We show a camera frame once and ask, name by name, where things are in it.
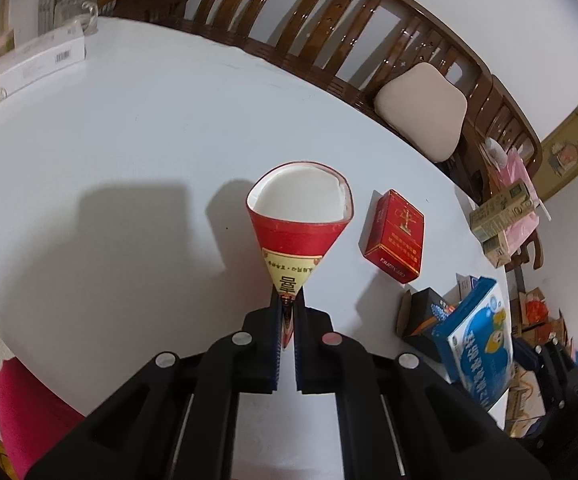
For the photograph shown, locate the wooden armchair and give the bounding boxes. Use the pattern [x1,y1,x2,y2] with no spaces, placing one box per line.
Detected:
[456,75,545,271]

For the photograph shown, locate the crushed red paper cup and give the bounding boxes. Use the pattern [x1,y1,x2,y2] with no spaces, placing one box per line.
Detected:
[246,160,354,347]

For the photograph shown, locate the wooden slatted bench sofa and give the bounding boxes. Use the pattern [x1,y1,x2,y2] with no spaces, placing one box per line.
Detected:
[97,0,502,125]

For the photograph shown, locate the black orange gel-ball box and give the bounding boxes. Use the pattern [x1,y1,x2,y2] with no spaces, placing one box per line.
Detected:
[395,288,456,363]

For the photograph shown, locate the white table with wooden frame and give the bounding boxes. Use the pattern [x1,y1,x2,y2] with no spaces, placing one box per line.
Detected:
[0,18,494,414]

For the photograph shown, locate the white blue small box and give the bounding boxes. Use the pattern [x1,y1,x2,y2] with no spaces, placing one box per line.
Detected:
[456,274,479,300]

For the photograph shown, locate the pink plastic bag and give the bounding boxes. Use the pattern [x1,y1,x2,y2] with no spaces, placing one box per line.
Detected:
[484,138,540,256]

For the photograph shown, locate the small tan carton box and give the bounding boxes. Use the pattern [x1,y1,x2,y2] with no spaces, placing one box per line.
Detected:
[481,232,511,269]

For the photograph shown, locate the beige cushion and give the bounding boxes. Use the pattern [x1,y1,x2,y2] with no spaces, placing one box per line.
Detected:
[375,62,468,164]

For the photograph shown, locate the long white box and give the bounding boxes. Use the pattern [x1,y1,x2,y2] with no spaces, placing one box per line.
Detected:
[0,21,85,103]

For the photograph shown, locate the yellow door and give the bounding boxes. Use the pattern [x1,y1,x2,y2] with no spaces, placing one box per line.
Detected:
[532,110,578,202]

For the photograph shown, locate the red cigarette pack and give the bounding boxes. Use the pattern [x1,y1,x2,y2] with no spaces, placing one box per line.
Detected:
[364,190,426,284]

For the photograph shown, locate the tall green milk carton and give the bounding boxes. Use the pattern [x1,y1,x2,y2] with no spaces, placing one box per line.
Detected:
[469,180,535,243]

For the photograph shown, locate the blue white medicine box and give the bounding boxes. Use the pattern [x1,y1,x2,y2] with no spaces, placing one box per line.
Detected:
[432,278,513,410]

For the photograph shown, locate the cardboard boxes on floor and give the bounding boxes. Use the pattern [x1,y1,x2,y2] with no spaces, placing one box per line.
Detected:
[505,288,578,438]

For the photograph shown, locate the glass mug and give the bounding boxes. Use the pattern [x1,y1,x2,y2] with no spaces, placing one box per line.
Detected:
[54,0,98,36]

